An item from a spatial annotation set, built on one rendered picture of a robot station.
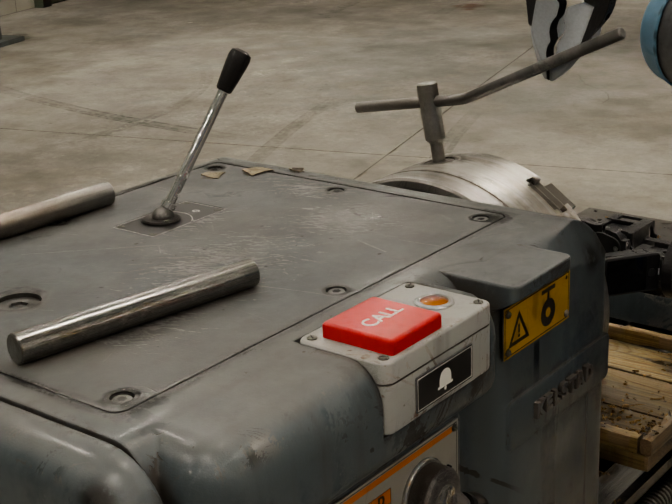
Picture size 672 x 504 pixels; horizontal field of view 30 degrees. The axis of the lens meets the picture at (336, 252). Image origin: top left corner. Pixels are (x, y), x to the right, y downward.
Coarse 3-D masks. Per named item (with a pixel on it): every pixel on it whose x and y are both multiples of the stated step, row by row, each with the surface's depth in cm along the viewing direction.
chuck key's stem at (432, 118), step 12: (420, 84) 133; (432, 84) 132; (420, 96) 133; (432, 96) 132; (420, 108) 134; (432, 108) 133; (432, 120) 133; (432, 132) 133; (444, 132) 134; (432, 144) 134; (432, 156) 135; (444, 156) 135
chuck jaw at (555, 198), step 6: (534, 186) 132; (540, 186) 133; (546, 186) 136; (552, 186) 137; (540, 192) 132; (546, 192) 132; (552, 192) 136; (558, 192) 136; (546, 198) 132; (552, 198) 132; (558, 198) 135; (564, 198) 136; (552, 204) 131; (558, 204) 132; (564, 204) 135; (570, 204) 136
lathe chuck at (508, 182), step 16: (432, 160) 137; (464, 160) 134; (480, 160) 134; (496, 160) 134; (464, 176) 129; (480, 176) 130; (496, 176) 130; (512, 176) 131; (528, 176) 132; (496, 192) 127; (512, 192) 128; (528, 192) 130; (528, 208) 127; (544, 208) 129; (608, 304) 132; (608, 320) 132
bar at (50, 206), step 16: (80, 192) 114; (96, 192) 115; (112, 192) 116; (16, 208) 109; (32, 208) 110; (48, 208) 111; (64, 208) 112; (80, 208) 113; (96, 208) 115; (0, 224) 107; (16, 224) 108; (32, 224) 110
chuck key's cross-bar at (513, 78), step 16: (608, 32) 118; (624, 32) 118; (576, 48) 120; (592, 48) 119; (544, 64) 123; (560, 64) 122; (496, 80) 127; (512, 80) 126; (448, 96) 132; (464, 96) 130; (480, 96) 129
